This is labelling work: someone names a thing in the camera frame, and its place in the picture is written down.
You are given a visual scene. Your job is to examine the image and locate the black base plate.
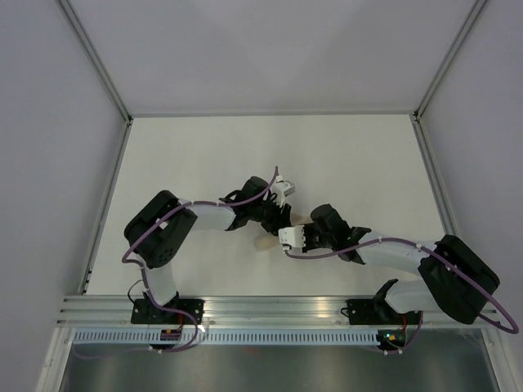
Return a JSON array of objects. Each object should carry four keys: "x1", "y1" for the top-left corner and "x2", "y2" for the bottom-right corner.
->
[
  {"x1": 340, "y1": 298, "x2": 421, "y2": 327},
  {"x1": 131, "y1": 297, "x2": 205, "y2": 325}
]

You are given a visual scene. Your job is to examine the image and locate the left aluminium frame post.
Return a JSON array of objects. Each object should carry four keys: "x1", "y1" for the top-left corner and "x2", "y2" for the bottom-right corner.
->
[{"x1": 55, "y1": 0, "x2": 134, "y2": 123}]

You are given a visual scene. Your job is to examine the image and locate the aluminium frame post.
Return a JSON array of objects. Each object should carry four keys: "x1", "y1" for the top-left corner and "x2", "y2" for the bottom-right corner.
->
[
  {"x1": 410, "y1": 0, "x2": 489, "y2": 123},
  {"x1": 55, "y1": 0, "x2": 134, "y2": 123}
]

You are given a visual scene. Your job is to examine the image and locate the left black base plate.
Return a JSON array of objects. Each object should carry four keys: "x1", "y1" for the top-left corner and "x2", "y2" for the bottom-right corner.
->
[{"x1": 131, "y1": 297, "x2": 205, "y2": 325}]

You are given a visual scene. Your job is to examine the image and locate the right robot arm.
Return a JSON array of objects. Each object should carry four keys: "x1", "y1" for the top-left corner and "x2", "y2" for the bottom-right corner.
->
[{"x1": 302, "y1": 204, "x2": 500, "y2": 325}]

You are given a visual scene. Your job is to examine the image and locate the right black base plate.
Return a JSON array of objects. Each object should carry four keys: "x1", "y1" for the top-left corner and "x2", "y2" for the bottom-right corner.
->
[{"x1": 340, "y1": 298, "x2": 421, "y2": 327}]

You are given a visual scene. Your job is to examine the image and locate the white slotted cable duct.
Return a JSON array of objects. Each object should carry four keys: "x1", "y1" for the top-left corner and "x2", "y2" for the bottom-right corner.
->
[{"x1": 73, "y1": 327, "x2": 378, "y2": 346}]

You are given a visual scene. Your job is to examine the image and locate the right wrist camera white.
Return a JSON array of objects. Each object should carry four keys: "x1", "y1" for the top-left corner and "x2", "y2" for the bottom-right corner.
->
[{"x1": 278, "y1": 225, "x2": 306, "y2": 249}]

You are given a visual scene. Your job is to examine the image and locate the beige cloth napkin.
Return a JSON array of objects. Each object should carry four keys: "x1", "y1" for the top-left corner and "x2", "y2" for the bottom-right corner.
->
[{"x1": 254, "y1": 212, "x2": 312, "y2": 252}]

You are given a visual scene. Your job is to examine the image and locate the right aluminium frame post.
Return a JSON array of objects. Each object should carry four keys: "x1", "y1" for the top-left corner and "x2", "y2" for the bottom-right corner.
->
[{"x1": 410, "y1": 0, "x2": 489, "y2": 123}]

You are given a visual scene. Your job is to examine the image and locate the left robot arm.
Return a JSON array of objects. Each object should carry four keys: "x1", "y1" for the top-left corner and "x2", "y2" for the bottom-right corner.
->
[{"x1": 123, "y1": 174, "x2": 295, "y2": 323}]

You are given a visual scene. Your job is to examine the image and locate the aluminium rail front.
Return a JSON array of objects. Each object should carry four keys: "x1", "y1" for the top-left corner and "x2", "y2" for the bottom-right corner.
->
[{"x1": 55, "y1": 296, "x2": 503, "y2": 327}]

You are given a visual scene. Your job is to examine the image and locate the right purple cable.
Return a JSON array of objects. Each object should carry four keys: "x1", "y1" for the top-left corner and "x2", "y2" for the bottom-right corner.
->
[{"x1": 284, "y1": 238, "x2": 520, "y2": 355}]

